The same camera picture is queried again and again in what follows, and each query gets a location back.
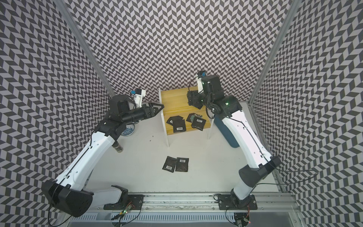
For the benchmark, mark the small brown jar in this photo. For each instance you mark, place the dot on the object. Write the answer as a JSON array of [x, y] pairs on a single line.
[[117, 147]]

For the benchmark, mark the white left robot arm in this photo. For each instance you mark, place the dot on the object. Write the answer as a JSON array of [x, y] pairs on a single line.
[[67, 192]]

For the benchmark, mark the blue patterned ceramic bowl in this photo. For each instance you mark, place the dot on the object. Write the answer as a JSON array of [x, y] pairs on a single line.
[[130, 129]]

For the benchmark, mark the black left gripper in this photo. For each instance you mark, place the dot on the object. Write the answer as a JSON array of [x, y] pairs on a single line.
[[152, 112]]

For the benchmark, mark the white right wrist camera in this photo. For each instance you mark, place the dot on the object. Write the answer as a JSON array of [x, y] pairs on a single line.
[[200, 76]]

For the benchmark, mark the blue tray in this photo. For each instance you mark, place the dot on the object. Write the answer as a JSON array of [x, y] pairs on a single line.
[[226, 132]]

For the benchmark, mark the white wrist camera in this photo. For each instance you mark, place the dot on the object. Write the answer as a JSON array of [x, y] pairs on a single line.
[[137, 96], [200, 76]]

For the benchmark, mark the wooden shelf white frame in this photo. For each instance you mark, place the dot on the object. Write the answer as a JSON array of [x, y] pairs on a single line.
[[176, 104]]

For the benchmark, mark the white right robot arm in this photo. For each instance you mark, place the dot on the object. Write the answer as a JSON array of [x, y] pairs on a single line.
[[260, 163]]

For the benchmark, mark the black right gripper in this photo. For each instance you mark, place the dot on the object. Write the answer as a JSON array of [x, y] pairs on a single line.
[[193, 98]]

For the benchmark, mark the black tea bag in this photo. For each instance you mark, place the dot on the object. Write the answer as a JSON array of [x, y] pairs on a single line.
[[170, 164], [198, 123], [173, 119], [182, 165], [179, 126]]

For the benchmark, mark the green tea bag lower back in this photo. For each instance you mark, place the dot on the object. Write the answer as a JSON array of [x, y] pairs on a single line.
[[191, 117]]

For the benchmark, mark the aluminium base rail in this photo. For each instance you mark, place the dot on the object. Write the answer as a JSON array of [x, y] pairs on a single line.
[[197, 209]]

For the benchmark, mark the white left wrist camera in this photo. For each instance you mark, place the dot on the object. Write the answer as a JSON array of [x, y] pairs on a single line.
[[137, 96]]

